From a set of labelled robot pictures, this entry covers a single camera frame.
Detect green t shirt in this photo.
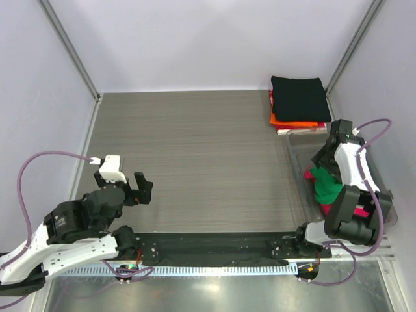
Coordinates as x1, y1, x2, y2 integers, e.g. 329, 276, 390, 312
308, 166, 345, 205

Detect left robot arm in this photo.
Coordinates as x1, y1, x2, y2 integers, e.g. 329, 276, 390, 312
1, 172, 153, 297

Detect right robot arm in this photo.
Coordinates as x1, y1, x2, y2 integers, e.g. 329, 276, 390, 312
292, 120, 393, 257

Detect pink t shirt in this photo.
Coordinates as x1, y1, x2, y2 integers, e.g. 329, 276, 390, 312
304, 166, 371, 218

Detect clear plastic bin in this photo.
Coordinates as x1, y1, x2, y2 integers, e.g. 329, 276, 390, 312
285, 128, 398, 228

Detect black folded t shirt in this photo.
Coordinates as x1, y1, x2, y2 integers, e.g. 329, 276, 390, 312
270, 76, 332, 123

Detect orange folded t shirt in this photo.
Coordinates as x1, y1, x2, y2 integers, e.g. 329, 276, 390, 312
270, 112, 320, 128

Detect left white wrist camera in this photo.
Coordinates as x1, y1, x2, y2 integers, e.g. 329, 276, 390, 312
99, 155, 127, 183

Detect white slotted cable duct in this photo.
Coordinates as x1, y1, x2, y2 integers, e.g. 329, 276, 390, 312
60, 263, 298, 277

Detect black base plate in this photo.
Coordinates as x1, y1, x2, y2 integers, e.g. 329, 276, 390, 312
136, 231, 332, 268

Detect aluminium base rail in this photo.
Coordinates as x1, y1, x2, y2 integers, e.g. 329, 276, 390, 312
324, 236, 395, 261

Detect right aluminium frame post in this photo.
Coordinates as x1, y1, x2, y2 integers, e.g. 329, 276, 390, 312
326, 0, 385, 95

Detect aluminium frame post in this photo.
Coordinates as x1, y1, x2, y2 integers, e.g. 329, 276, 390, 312
38, 0, 100, 102
326, 0, 385, 95

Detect left aluminium frame post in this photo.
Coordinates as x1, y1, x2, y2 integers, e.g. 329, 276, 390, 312
38, 0, 100, 102

